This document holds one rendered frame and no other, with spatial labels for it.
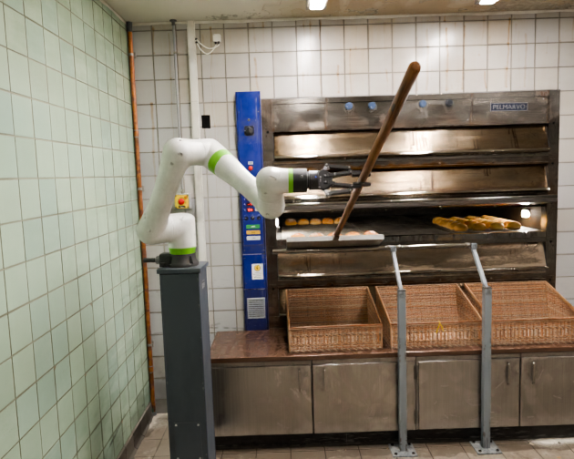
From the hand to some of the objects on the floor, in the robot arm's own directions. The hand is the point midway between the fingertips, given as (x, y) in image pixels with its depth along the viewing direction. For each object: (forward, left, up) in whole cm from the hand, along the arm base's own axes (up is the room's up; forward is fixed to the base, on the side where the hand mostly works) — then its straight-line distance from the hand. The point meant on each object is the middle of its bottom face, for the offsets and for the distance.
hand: (362, 178), depth 197 cm
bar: (+22, +98, -159) cm, 188 cm away
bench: (+38, +120, -159) cm, 202 cm away
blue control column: (-61, +237, -159) cm, 292 cm away
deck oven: (+36, +242, -159) cm, 292 cm away
